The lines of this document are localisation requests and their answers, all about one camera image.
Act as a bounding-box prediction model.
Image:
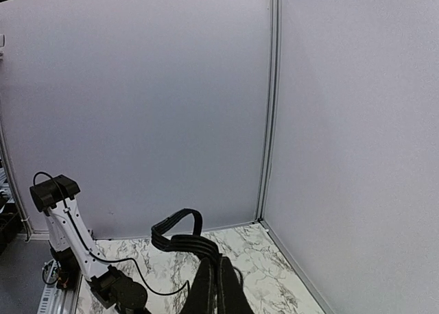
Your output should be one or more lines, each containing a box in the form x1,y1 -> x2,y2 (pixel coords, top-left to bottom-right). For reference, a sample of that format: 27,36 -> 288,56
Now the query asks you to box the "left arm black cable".
32,171 -> 191,296

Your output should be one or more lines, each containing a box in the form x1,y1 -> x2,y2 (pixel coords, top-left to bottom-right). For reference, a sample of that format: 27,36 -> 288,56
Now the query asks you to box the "left aluminium corner post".
254,0 -> 282,223

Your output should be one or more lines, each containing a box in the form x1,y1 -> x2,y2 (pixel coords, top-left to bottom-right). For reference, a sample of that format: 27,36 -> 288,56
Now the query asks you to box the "aluminium front rail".
37,259 -> 82,314

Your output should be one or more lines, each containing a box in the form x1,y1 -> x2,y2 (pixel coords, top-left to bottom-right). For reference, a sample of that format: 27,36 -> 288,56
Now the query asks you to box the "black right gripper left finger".
180,258 -> 220,314

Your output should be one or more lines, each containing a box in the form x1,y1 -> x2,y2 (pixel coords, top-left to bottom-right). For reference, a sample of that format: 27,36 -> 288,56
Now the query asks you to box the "black ribbon cable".
150,207 -> 224,270

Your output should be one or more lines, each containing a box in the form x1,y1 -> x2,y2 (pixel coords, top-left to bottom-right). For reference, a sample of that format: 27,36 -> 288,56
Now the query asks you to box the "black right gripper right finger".
217,256 -> 254,314

